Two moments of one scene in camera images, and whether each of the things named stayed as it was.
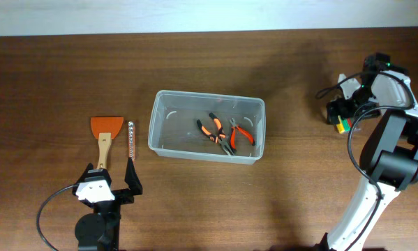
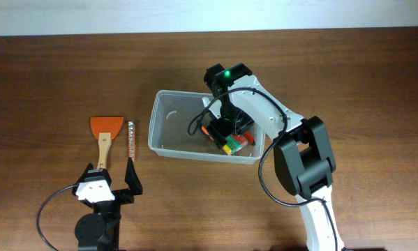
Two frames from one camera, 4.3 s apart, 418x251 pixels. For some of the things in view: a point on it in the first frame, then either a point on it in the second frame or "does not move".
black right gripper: [342, 104] → [220, 130]
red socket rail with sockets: [131, 140] does not move
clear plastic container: [208, 127] does not move
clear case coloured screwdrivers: [345, 125] → [234, 142]
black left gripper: [127, 196] does not move
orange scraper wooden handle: [105, 129] does not move
